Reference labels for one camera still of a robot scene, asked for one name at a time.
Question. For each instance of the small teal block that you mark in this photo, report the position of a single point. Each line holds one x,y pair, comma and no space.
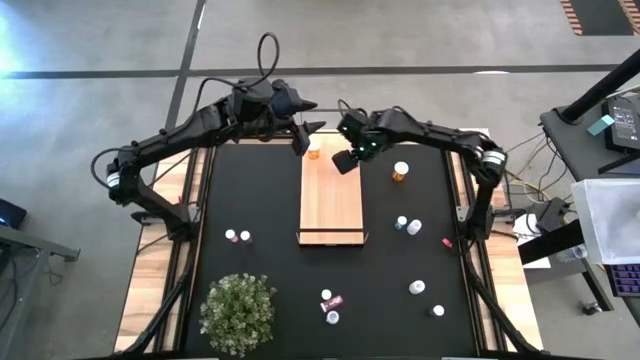
600,125

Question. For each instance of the pink bottle with white cap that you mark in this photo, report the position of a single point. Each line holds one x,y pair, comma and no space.
326,294
332,303

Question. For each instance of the dark grey side desk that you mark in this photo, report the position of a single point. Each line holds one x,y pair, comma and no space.
580,150

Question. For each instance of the blue vial with pale pills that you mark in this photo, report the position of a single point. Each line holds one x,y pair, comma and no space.
401,220

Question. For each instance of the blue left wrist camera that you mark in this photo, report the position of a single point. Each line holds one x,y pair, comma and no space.
286,100

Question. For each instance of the black desk leg frame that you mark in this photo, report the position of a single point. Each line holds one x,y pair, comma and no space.
550,242

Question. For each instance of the black table mat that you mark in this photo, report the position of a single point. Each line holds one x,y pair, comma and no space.
260,200

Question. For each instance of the clear plastic bottle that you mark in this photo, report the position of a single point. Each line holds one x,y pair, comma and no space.
574,253

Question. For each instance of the black metal rig frame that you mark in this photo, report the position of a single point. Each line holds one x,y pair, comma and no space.
500,320

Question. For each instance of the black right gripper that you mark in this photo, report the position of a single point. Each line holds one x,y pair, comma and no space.
365,132

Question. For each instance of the black caster wheel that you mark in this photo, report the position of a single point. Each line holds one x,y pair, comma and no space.
591,308

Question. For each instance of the black flat device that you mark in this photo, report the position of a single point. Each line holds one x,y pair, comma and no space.
622,125

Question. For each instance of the black power adapter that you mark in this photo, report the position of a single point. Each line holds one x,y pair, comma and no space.
551,214

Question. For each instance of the green white-flowered potted plant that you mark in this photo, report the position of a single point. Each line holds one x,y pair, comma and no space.
237,315

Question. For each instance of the black blue-lit device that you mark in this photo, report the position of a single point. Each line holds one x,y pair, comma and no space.
12,215

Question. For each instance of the white bottle with yellow label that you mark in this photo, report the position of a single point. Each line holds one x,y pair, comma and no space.
332,317

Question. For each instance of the keyboard with purple keys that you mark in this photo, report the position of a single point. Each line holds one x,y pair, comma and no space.
625,280

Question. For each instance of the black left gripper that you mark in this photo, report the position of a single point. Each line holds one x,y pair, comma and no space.
255,107

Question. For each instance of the translucent plastic box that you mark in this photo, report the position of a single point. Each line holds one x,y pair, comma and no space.
607,220

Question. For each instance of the purple vial with pink pills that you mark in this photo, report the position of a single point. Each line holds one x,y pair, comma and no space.
230,234

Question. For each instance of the plain white plastic bottle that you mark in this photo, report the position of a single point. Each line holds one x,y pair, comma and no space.
414,226
417,287

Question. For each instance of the wooden shelf with black frame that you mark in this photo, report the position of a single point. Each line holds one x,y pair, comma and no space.
330,200

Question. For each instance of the black red-striped floor mat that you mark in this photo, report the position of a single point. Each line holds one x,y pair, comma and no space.
600,17

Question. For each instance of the grey metal desk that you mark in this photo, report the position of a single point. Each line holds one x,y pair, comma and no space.
25,240

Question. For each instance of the white paper sheet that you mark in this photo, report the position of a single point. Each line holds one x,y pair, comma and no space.
522,225

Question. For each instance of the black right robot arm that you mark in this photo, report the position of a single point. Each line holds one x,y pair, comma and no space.
440,137

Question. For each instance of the small red object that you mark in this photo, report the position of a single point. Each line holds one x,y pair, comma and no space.
446,243

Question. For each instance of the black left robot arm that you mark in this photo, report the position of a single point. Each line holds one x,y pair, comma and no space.
165,140

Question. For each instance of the black metal pole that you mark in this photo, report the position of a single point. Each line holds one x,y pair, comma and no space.
600,90

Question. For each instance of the orange pill bottle white cap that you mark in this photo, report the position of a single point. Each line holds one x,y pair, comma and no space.
314,151
400,171

